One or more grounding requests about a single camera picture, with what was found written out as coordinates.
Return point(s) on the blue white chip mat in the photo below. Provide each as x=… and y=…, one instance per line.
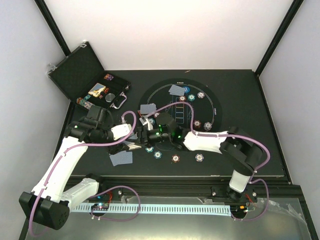
x=200, y=95
x=207, y=126

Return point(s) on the purple chips in case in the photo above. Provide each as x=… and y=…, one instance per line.
x=108, y=77

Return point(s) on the blue white poker chip stack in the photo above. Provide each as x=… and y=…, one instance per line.
x=199, y=157

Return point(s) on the black poker case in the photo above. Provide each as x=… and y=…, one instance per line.
x=80, y=71

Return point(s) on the single green poker chip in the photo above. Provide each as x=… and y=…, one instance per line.
x=149, y=149

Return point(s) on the blue white chip mat top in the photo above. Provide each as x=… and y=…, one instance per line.
x=200, y=95

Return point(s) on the brown poker chip stack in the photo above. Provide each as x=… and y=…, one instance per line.
x=175, y=158

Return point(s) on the blue patterned card deck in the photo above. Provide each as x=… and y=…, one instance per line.
x=130, y=142

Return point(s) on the card deck in case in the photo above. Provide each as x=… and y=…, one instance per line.
x=96, y=90

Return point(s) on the silver dealer button in case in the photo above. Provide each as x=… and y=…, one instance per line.
x=109, y=97

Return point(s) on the chips row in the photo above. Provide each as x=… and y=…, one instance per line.
x=84, y=103

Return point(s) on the blue round button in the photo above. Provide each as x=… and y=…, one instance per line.
x=186, y=89

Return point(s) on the round black poker mat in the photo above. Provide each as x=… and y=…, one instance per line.
x=207, y=109

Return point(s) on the white slotted cable duct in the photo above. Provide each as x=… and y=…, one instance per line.
x=160, y=209

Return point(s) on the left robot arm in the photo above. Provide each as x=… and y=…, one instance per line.
x=49, y=204

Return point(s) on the card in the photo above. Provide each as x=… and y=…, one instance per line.
x=121, y=158
x=147, y=108
x=178, y=91

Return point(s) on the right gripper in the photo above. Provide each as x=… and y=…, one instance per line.
x=140, y=131

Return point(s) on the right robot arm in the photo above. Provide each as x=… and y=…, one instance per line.
x=246, y=155

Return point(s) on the red dice in case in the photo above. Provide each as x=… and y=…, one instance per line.
x=104, y=93

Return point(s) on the black aluminium rail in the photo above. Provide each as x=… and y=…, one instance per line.
x=152, y=186

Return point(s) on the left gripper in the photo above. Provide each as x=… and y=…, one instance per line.
x=116, y=148

